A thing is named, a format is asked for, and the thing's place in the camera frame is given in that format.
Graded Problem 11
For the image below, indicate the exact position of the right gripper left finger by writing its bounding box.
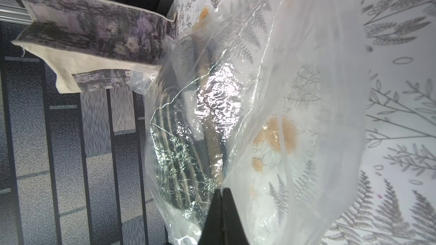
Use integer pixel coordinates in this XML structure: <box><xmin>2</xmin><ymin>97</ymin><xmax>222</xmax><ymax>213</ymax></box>
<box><xmin>198</xmin><ymin>189</ymin><xmax>223</xmax><ymax>245</ymax></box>

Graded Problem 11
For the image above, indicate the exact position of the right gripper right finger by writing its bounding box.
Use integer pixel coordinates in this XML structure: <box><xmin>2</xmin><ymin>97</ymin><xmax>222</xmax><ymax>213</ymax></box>
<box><xmin>222</xmin><ymin>188</ymin><xmax>249</xmax><ymax>245</ymax></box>

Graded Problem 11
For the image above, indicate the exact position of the clear plastic vacuum bag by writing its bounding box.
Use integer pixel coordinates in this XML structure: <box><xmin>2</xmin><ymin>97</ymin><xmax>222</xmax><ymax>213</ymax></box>
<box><xmin>129</xmin><ymin>0</ymin><xmax>368</xmax><ymax>245</ymax></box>

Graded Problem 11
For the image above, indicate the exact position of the cream canvas tote bag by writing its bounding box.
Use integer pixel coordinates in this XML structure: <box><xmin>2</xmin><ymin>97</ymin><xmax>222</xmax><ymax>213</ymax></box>
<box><xmin>13</xmin><ymin>0</ymin><xmax>177</xmax><ymax>94</ymax></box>

